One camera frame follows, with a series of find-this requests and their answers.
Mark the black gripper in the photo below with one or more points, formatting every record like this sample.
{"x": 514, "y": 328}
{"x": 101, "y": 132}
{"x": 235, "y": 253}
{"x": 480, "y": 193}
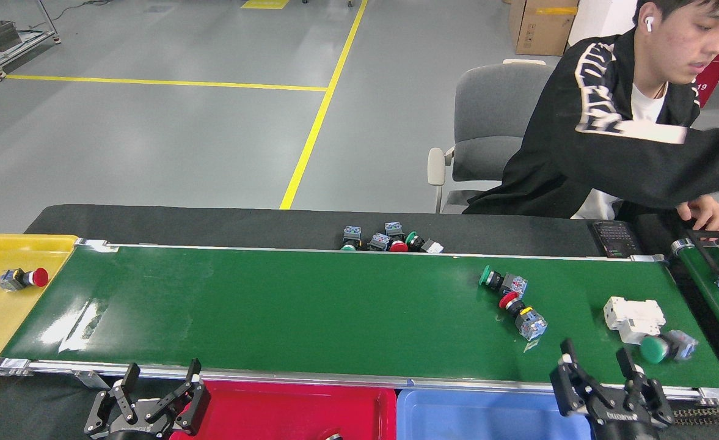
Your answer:
{"x": 625, "y": 425}
{"x": 142, "y": 432}

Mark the green push button switch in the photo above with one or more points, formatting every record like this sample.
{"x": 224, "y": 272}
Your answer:
{"x": 432, "y": 247}
{"x": 512, "y": 285}
{"x": 653, "y": 349}
{"x": 352, "y": 233}

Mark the white circuit breaker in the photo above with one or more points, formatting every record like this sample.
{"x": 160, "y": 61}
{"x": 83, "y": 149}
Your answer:
{"x": 634, "y": 318}

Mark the long green conveyor belt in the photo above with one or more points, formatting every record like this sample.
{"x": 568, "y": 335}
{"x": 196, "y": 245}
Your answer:
{"x": 335, "y": 305}

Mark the person's left hand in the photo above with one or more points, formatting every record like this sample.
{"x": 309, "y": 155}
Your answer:
{"x": 704, "y": 211}

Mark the red plastic bin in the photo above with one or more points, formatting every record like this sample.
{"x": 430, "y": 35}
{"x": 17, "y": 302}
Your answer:
{"x": 273, "y": 415}

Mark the blue plastic bin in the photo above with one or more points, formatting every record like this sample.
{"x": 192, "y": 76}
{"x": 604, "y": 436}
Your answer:
{"x": 487, "y": 418}

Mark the black keypad controller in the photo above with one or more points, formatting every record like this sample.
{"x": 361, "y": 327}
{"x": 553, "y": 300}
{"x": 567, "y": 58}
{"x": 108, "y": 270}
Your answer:
{"x": 616, "y": 238}

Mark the black guide bar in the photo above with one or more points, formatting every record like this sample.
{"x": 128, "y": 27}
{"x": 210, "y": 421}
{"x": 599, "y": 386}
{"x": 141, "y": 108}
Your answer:
{"x": 701, "y": 253}

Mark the person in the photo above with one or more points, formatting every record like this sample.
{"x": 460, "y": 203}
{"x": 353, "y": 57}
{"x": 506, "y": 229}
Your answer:
{"x": 609, "y": 171}

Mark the grey office chair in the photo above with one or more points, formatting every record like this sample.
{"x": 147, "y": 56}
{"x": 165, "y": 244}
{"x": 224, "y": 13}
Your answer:
{"x": 493, "y": 110}

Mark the brown cardboard box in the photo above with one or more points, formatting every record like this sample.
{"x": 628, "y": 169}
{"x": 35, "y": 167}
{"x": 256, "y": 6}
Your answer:
{"x": 542, "y": 27}

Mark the metal rack on wheels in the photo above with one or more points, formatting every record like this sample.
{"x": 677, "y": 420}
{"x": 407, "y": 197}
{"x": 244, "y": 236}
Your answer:
{"x": 32, "y": 40}

